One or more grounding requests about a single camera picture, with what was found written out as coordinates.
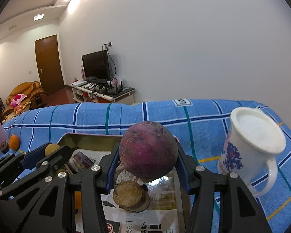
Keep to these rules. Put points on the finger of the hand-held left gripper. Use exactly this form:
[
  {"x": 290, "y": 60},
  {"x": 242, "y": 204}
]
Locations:
[
  {"x": 31, "y": 157},
  {"x": 60, "y": 160}
]

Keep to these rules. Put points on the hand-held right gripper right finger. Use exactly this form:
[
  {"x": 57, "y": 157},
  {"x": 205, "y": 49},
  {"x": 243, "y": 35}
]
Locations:
[{"x": 185, "y": 174}]

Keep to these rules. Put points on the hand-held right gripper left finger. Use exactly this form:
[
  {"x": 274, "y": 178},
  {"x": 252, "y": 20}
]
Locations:
[{"x": 109, "y": 177}]

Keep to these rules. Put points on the small brown longan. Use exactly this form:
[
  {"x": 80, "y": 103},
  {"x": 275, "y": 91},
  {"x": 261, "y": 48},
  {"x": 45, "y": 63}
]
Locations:
[{"x": 51, "y": 148}]

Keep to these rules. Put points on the gold tin box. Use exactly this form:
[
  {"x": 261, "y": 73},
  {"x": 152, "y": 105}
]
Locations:
[{"x": 87, "y": 140}]

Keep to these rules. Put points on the purple radish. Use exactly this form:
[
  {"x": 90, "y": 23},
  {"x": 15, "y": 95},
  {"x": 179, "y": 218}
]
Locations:
[{"x": 148, "y": 150}]

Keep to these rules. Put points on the orange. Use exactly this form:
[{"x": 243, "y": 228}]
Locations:
[
  {"x": 77, "y": 200},
  {"x": 14, "y": 142}
]

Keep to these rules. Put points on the printed paper sheet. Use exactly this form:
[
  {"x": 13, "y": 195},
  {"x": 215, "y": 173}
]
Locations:
[{"x": 135, "y": 223}]

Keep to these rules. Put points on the pink floral cushion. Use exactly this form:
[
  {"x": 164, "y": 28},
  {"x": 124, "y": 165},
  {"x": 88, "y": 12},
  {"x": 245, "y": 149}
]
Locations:
[{"x": 17, "y": 99}]

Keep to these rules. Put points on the blue plaid blanket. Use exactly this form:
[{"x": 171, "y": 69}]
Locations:
[{"x": 160, "y": 114}]

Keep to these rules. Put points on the orange leather sofa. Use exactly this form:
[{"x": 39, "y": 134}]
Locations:
[{"x": 26, "y": 89}]

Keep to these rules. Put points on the white tv stand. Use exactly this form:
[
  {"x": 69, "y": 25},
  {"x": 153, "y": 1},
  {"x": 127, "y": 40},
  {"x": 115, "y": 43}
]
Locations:
[{"x": 118, "y": 98}]

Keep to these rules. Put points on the white blue patterned mug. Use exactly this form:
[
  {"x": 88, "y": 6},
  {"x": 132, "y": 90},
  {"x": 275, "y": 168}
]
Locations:
[{"x": 254, "y": 128}]

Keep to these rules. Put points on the black router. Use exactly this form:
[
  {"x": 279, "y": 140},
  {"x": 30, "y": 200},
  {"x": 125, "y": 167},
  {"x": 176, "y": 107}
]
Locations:
[{"x": 114, "y": 89}]

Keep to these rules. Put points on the brown wooden door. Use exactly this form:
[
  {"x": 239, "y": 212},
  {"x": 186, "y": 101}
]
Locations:
[{"x": 49, "y": 64}]

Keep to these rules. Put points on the black television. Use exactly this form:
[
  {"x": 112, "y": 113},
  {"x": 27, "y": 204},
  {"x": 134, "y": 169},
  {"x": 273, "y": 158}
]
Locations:
[{"x": 96, "y": 65}]

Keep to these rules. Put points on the wall power outlet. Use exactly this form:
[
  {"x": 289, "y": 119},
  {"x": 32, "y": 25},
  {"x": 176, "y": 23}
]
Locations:
[{"x": 108, "y": 45}]

